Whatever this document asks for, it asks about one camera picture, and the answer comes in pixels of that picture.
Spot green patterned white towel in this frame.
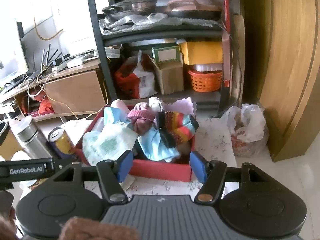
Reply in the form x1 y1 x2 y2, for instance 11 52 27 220
82 124 138 166

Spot light blue cloth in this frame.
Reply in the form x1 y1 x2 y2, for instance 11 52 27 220
103 107 180 163

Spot striped colourful knitted sock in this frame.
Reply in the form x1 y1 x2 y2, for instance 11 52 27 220
155 111 199 148

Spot pink knitted hat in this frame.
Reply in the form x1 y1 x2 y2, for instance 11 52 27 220
127 102 156 135

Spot yellow trash bin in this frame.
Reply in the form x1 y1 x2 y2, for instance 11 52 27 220
0 120 23 160

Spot red cardboard box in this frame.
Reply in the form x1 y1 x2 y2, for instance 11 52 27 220
74 107 192 182

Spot floral tablecloth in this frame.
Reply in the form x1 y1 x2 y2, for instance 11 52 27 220
121 117 237 198

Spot stainless steel thermos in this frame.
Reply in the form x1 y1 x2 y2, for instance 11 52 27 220
12 116 53 159

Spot blue yellow drink can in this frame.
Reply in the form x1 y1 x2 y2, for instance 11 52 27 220
48 127 75 159

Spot brown fuzzy sleeve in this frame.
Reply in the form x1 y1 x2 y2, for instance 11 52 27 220
0 214 139 240

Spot purple cloth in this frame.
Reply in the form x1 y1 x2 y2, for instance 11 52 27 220
164 97 197 117

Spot white plush toy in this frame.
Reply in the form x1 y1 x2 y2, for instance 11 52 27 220
149 97 165 112

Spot wooden tv stand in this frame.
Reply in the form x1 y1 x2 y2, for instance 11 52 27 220
1 59 108 121

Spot orange plastic basket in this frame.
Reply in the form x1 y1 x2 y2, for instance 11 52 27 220
188 69 223 93

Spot red white plastic bag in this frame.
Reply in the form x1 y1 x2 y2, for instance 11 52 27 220
114 50 157 99

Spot brown cardboard box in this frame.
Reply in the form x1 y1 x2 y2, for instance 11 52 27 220
148 55 184 95

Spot television screen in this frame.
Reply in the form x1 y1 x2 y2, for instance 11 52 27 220
1 19 28 85

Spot yellow box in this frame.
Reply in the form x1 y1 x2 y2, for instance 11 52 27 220
179 41 223 66

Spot green bordered box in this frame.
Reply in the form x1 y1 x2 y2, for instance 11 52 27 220
152 46 181 63

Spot black metal shelf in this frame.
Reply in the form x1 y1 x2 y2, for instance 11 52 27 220
87 0 241 115

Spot wooden cabinet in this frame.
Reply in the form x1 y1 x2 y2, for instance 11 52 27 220
244 0 319 161

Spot brown frying pan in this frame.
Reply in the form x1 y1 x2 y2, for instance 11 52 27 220
165 0 222 21

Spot metal pots on shelf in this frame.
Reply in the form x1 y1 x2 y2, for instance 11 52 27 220
102 0 157 15

